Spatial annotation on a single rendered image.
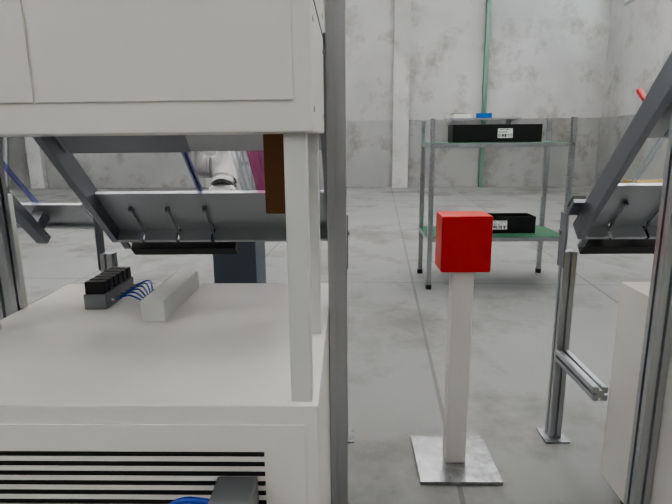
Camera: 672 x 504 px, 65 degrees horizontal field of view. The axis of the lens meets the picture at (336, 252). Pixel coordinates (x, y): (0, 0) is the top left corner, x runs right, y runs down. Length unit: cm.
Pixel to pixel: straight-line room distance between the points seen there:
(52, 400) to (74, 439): 7
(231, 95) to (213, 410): 44
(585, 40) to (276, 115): 1082
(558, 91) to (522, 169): 156
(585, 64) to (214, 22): 1079
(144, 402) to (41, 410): 15
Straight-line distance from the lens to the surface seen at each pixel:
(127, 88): 74
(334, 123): 110
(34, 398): 92
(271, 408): 79
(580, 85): 1131
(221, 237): 168
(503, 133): 364
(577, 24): 1139
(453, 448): 175
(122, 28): 75
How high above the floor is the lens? 99
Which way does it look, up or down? 12 degrees down
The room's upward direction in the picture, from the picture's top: 1 degrees counter-clockwise
